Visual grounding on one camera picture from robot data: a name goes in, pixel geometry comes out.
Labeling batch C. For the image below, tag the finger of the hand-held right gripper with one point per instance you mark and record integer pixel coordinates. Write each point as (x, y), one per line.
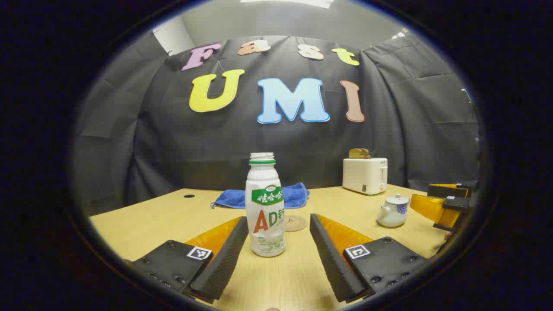
(447, 190)
(432, 207)

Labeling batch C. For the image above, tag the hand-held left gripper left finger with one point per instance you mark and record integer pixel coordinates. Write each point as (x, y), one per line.
(224, 263)

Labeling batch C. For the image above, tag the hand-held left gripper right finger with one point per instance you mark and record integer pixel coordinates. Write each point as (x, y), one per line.
(330, 259)

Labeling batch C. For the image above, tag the white blue-patterned teacup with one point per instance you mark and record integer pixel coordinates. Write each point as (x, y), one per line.
(391, 216)

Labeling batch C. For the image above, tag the round cork coaster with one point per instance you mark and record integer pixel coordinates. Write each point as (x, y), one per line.
(297, 223)

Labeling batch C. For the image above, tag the white water bottle green label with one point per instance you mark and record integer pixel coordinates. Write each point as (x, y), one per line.
(264, 181)

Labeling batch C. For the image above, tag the blue towel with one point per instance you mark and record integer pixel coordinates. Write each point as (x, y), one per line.
(231, 198)

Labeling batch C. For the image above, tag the white toaster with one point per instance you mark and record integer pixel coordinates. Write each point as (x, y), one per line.
(363, 175)

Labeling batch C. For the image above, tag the brown toast slice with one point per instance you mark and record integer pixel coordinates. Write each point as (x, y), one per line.
(366, 153)
(354, 153)

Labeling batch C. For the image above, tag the ceiling light panel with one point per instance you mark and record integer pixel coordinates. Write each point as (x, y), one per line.
(285, 2)

